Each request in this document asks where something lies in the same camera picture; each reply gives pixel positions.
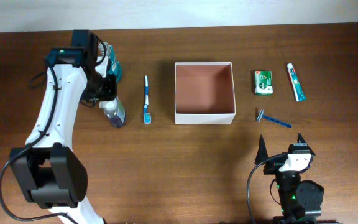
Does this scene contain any clear bottle with purple liquid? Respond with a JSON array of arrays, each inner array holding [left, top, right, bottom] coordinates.
[[103, 97, 126, 128]]

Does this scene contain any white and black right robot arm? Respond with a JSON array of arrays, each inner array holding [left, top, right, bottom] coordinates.
[[247, 134, 337, 223]]

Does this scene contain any blue disposable razor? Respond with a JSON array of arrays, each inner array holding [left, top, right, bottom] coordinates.
[[256, 109, 292, 128]]

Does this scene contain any teal mouthwash bottle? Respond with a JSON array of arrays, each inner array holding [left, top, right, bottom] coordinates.
[[98, 42, 122, 83]]

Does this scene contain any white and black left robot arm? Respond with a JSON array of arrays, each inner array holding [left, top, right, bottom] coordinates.
[[5, 30, 126, 223]]

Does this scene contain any green soap box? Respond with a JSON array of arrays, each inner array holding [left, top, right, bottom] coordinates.
[[254, 70, 273, 95]]

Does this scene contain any white open cardboard box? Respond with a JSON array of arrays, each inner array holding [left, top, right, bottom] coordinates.
[[174, 62, 236, 125]]

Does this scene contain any blue and white toothbrush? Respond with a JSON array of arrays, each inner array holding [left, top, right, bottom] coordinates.
[[144, 75, 152, 124]]

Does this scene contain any white and teal toothpaste tube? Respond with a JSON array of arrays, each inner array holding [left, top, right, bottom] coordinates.
[[287, 63, 306, 102]]

